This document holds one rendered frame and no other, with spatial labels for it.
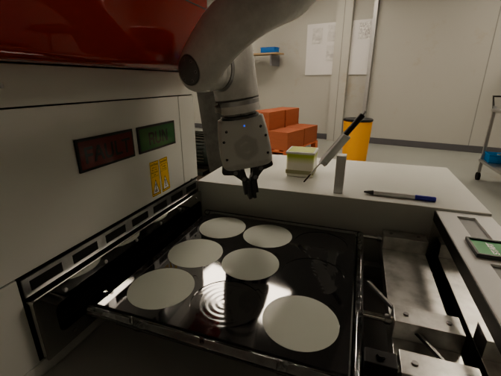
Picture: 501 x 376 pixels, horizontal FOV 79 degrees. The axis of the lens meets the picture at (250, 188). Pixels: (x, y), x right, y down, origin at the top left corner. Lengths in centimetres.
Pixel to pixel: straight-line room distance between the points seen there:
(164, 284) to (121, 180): 19
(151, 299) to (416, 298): 41
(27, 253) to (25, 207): 6
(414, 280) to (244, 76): 46
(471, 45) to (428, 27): 75
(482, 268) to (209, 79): 47
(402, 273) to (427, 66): 619
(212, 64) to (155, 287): 35
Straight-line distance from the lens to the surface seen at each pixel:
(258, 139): 60
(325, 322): 45
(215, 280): 51
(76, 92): 50
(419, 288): 60
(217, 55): 49
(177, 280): 52
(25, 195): 46
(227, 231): 66
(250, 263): 55
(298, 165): 80
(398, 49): 675
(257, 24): 49
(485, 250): 58
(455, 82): 670
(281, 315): 45
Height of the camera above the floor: 120
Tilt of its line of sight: 19 degrees down
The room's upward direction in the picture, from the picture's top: straight up
